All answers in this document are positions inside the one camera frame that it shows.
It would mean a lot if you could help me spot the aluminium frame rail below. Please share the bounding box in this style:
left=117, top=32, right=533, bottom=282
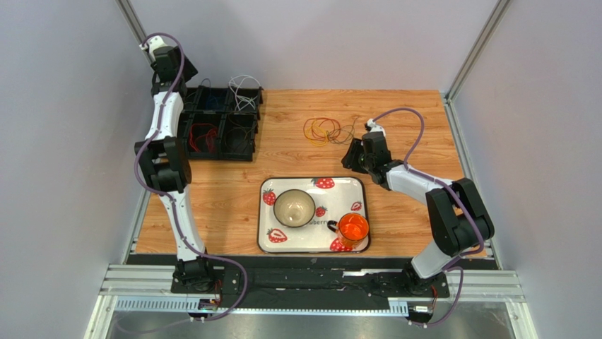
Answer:
left=85, top=265, right=537, bottom=338

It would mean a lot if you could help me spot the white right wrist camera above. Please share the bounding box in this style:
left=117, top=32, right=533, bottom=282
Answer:
left=365, top=119, right=386, bottom=136

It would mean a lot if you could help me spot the black thin wire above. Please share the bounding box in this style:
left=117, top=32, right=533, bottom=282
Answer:
left=225, top=123, right=255, bottom=151

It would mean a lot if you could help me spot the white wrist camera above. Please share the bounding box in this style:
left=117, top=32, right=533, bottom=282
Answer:
left=139, top=35, right=170, bottom=62
left=365, top=119, right=386, bottom=136

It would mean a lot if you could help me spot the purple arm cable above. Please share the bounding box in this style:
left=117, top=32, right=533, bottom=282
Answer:
left=112, top=32, right=250, bottom=335
left=369, top=107, right=486, bottom=328

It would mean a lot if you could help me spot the orange translucent mug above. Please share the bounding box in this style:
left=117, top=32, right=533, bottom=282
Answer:
left=326, top=213, right=370, bottom=252

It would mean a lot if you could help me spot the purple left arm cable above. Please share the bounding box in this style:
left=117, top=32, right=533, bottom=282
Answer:
left=112, top=32, right=250, bottom=335

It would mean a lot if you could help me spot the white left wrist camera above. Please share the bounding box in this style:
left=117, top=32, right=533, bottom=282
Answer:
left=139, top=35, right=170, bottom=62

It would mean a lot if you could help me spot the black white-banded wire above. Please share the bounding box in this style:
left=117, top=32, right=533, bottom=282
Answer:
left=329, top=116, right=360, bottom=145

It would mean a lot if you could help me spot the yellow wire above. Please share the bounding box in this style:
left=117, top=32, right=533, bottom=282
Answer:
left=305, top=123, right=331, bottom=148

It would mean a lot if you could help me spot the strawberry print white tray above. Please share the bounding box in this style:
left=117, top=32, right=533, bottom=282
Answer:
left=257, top=177, right=370, bottom=254

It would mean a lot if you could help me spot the white wire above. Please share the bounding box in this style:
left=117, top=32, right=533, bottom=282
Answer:
left=228, top=74, right=262, bottom=102
left=234, top=91, right=259, bottom=113

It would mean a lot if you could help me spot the grey wire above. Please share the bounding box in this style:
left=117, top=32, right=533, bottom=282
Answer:
left=183, top=77, right=213, bottom=114

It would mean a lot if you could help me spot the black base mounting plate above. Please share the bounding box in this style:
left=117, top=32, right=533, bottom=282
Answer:
left=170, top=255, right=451, bottom=311

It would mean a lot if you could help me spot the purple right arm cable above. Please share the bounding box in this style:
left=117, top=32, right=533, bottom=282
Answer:
left=369, top=107, right=486, bottom=328

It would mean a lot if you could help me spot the beige ceramic bowl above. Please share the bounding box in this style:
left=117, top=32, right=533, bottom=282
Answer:
left=273, top=189, right=316, bottom=228

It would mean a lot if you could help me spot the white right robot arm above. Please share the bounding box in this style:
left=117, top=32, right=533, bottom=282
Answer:
left=341, top=132, right=495, bottom=280

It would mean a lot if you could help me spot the blue wire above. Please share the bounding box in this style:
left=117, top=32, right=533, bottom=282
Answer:
left=204, top=91, right=228, bottom=112

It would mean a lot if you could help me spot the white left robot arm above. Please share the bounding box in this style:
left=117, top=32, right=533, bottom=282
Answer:
left=134, top=36, right=214, bottom=289

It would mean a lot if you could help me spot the black compartment storage bin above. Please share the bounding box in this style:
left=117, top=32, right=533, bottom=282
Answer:
left=177, top=85, right=263, bottom=162

